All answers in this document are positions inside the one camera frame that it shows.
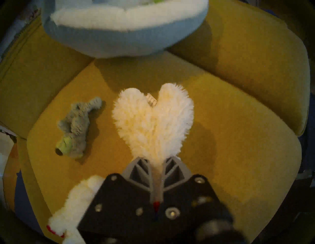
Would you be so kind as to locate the yellow fabric sofa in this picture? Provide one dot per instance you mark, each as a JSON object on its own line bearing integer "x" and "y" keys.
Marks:
{"x": 233, "y": 135}

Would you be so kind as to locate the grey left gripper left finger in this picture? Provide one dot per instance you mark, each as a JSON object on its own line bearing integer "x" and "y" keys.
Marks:
{"x": 118, "y": 204}

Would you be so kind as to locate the blue white plush dog bed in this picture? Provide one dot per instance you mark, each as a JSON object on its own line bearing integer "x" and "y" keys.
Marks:
{"x": 123, "y": 39}

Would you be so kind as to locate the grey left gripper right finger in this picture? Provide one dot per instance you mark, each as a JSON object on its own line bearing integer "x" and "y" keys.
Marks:
{"x": 192, "y": 201}

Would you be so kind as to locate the grey green plush toy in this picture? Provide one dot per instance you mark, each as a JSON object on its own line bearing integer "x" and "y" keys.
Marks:
{"x": 75, "y": 128}

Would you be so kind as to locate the white llama plush rainbow trim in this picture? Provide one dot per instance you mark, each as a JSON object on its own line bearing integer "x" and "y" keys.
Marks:
{"x": 152, "y": 123}

